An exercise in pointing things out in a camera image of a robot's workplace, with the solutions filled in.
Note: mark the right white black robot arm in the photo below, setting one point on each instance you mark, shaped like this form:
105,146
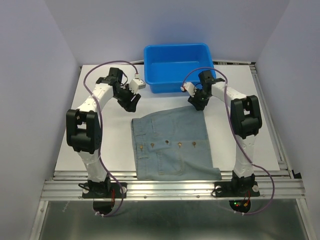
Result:
245,121

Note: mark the aluminium extrusion frame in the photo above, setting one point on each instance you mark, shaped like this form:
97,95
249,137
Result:
174,210

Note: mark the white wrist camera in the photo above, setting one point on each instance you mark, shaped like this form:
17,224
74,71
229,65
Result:
190,88
136,84

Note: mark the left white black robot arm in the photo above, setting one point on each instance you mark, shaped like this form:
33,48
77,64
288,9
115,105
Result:
84,128

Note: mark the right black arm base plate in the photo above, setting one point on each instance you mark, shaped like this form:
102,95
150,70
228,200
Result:
227,189

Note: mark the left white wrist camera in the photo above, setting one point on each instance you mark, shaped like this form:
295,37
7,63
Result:
136,84

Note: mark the light denim skirt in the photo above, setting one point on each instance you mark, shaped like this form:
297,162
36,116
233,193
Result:
173,145

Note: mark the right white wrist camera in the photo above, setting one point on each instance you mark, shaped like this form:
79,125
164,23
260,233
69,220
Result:
190,88

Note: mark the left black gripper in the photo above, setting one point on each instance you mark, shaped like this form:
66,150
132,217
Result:
129,106

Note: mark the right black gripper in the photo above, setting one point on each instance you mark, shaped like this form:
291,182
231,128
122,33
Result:
198,104

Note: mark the blue plastic bin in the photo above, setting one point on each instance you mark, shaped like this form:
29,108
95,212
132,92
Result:
167,65

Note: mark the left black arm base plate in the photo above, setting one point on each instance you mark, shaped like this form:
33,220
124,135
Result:
112,191

